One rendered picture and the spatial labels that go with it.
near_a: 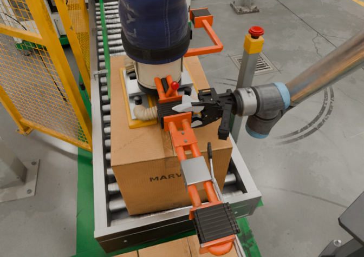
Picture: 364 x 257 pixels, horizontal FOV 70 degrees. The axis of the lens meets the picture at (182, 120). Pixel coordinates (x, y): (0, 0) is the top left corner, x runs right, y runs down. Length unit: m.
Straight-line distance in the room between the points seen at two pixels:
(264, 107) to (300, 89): 0.16
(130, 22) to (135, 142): 0.38
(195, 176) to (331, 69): 0.50
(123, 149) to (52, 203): 1.18
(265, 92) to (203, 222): 0.44
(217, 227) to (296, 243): 1.29
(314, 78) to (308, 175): 1.28
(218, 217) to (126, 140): 0.44
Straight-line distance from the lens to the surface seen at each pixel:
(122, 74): 1.13
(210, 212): 0.59
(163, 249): 1.15
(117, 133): 0.92
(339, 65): 0.86
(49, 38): 1.35
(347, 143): 2.44
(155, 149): 0.86
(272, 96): 0.84
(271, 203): 1.90
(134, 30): 0.80
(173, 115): 0.74
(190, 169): 0.65
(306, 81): 0.92
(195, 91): 1.02
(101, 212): 1.18
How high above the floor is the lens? 1.65
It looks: 48 degrees down
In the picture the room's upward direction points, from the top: straight up
